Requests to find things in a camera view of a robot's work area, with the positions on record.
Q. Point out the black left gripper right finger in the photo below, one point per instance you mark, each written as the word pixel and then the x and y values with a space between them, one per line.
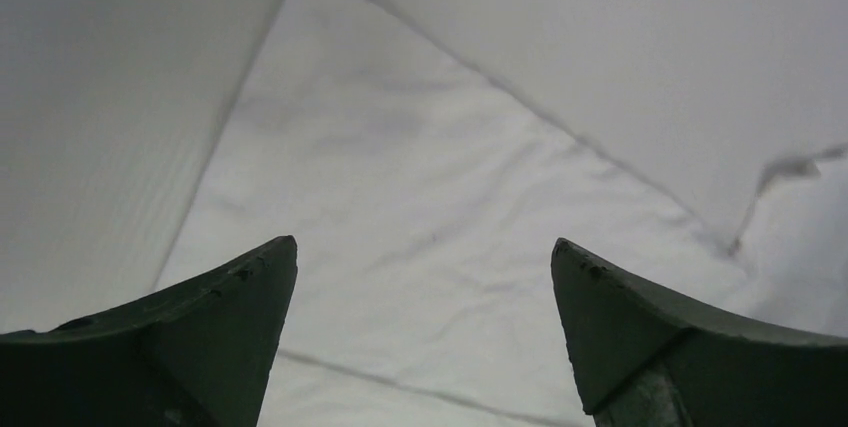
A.
pixel 645 355

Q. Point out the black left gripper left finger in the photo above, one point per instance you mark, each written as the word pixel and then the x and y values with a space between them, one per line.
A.
pixel 198 353

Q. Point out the white t shirt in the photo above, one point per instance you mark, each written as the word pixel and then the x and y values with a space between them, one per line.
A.
pixel 425 202

